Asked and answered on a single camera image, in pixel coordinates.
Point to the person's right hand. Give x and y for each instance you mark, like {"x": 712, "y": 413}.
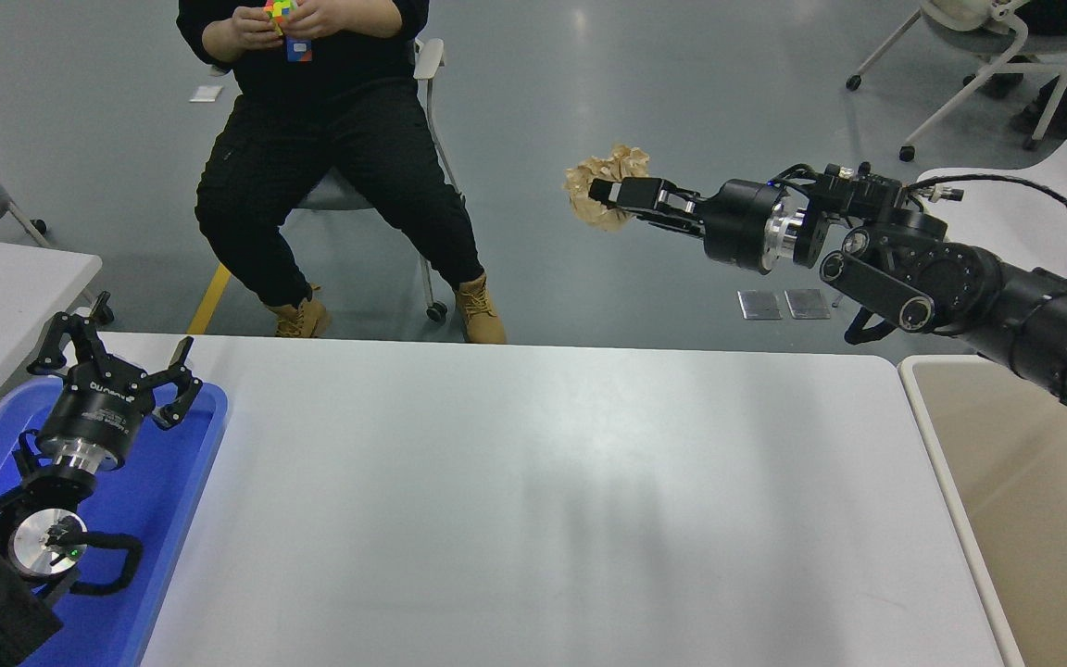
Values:
{"x": 235, "y": 35}

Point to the tan paper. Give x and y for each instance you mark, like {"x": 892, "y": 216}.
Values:
{"x": 621, "y": 165}

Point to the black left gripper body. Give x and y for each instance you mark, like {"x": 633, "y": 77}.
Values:
{"x": 98, "y": 412}

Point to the white-framed rolling chair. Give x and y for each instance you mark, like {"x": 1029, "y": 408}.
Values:
{"x": 960, "y": 14}

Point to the multicoloured puzzle cube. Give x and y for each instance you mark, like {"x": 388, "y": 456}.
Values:
{"x": 281, "y": 13}

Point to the person's left hand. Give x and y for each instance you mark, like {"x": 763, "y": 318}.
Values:
{"x": 330, "y": 17}

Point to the white shell chair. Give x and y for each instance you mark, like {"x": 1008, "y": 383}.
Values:
{"x": 1015, "y": 222}

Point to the blue plastic tray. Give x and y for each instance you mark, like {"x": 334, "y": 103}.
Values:
{"x": 172, "y": 482}

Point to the large pale bin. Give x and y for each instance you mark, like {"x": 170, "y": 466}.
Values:
{"x": 1006, "y": 482}

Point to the yellow floor tape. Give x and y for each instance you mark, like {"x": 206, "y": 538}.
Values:
{"x": 207, "y": 301}

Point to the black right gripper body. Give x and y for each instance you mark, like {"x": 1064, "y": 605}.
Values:
{"x": 737, "y": 227}

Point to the white paper scrap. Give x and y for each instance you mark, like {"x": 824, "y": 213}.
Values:
{"x": 207, "y": 94}

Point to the metal floor plate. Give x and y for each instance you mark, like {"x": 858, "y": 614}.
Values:
{"x": 759, "y": 305}
{"x": 806, "y": 304}

